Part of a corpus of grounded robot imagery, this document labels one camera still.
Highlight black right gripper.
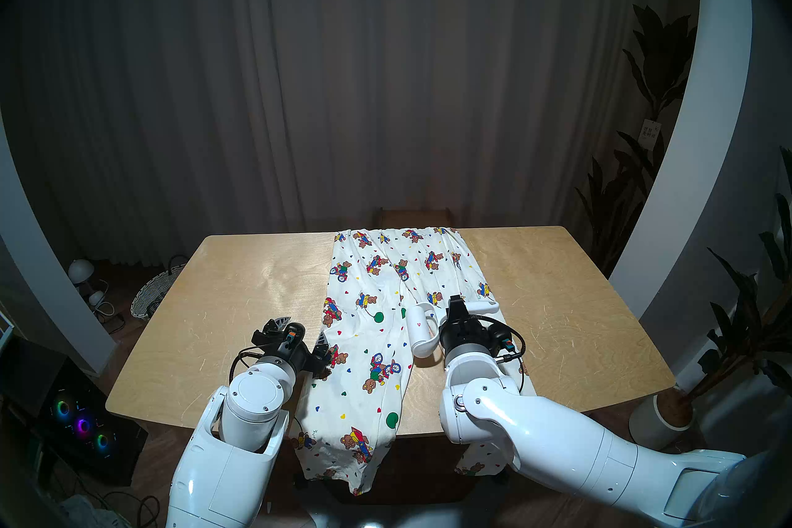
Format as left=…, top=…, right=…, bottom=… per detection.
left=438, top=296, right=494, bottom=355

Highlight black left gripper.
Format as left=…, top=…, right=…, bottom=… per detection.
left=251, top=317, right=330, bottom=376

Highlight white lint roller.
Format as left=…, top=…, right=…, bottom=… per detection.
left=405, top=299, right=501, bottom=358

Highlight white bear print pants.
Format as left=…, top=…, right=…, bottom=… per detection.
left=291, top=227, right=539, bottom=496

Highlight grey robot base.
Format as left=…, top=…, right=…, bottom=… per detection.
left=297, top=496, right=514, bottom=528

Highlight potted plant in white pot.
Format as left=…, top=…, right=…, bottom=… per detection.
left=629, top=146, right=792, bottom=452

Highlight black computer with RGB fans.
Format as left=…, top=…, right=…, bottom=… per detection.
left=0, top=335, right=149, bottom=487

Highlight grey pleated curtain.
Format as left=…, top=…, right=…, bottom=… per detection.
left=0, top=0, right=700, bottom=269

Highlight narrow white arch pillar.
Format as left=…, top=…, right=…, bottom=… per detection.
left=0, top=112, right=117, bottom=376

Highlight wide white arch pillar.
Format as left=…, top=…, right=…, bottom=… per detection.
left=609, top=0, right=752, bottom=320

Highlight tall dark leafy plant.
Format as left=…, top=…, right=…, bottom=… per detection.
left=575, top=4, right=698, bottom=277

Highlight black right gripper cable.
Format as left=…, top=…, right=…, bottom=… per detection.
left=476, top=315, right=527, bottom=362

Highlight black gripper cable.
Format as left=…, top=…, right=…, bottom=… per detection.
left=476, top=315, right=527, bottom=362
left=229, top=347, right=264, bottom=386

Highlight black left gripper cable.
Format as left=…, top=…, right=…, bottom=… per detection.
left=229, top=347, right=264, bottom=386

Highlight white wire basket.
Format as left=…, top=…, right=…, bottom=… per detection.
left=131, top=264, right=186, bottom=320

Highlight black floor cable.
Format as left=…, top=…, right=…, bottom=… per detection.
left=102, top=492, right=163, bottom=528

